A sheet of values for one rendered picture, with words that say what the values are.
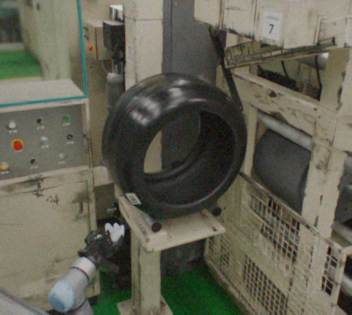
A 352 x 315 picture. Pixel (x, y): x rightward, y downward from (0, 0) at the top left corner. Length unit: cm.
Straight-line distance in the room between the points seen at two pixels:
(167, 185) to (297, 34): 92
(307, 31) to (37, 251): 168
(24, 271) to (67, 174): 56
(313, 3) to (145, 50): 73
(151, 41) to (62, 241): 116
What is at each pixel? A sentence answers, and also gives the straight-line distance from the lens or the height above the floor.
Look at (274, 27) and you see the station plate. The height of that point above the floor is 170.
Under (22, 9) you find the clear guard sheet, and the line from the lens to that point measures 196.
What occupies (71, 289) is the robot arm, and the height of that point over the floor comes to 100.
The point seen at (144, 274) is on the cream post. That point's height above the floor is 34.
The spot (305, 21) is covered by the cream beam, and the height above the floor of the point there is 172.
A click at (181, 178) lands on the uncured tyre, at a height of 95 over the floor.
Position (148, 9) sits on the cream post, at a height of 170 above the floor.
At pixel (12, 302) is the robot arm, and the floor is 107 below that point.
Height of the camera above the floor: 190
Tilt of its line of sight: 24 degrees down
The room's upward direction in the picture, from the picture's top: 1 degrees clockwise
